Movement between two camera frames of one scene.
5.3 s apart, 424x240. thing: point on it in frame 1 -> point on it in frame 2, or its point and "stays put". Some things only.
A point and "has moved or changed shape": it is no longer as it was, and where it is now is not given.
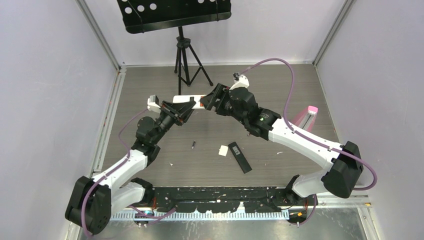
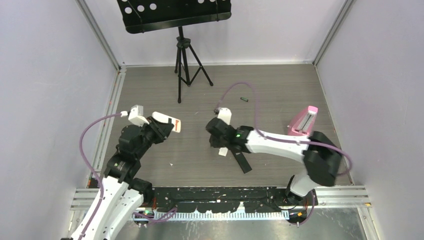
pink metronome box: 307,120 stays put
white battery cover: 223,150 stays put
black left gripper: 179,112 -> 161,130
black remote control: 240,158 stays put
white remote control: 182,98 has moved or changed shape
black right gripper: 220,92 -> 214,143
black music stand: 142,16 stays put
